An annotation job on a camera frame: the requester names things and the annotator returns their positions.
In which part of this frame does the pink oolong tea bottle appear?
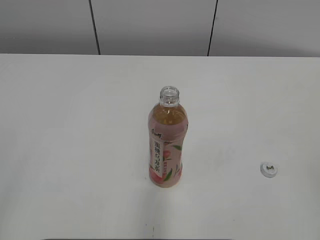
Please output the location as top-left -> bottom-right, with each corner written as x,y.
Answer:
148,86 -> 189,188

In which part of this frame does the white bottle cap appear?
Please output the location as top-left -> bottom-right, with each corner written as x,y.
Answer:
260,162 -> 278,178

